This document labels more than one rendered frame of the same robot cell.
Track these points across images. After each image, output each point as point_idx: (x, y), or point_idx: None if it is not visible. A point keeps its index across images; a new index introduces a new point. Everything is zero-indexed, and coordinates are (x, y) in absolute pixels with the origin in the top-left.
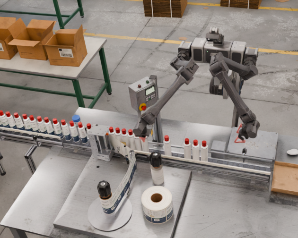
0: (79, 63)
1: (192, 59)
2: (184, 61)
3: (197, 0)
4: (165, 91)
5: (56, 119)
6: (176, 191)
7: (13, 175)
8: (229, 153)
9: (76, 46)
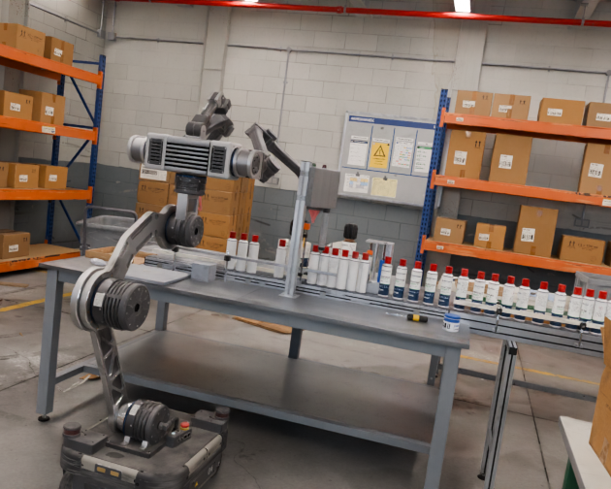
0: (592, 440)
1: (254, 122)
2: (261, 142)
3: None
4: (288, 155)
5: (462, 269)
6: (270, 266)
7: None
8: (197, 249)
9: (607, 374)
